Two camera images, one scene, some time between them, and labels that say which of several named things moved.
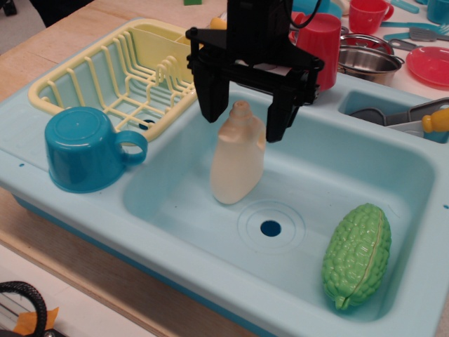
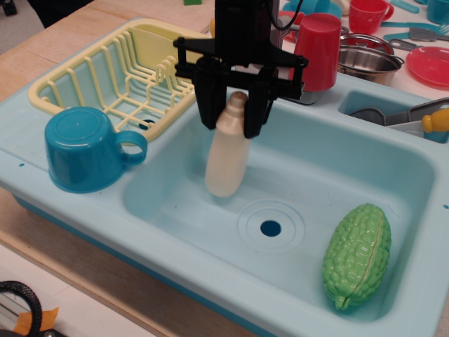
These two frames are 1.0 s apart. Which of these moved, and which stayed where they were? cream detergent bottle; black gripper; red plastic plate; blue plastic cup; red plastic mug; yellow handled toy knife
Moved: black gripper; cream detergent bottle
Stayed: blue plastic cup; red plastic plate; red plastic mug; yellow handled toy knife
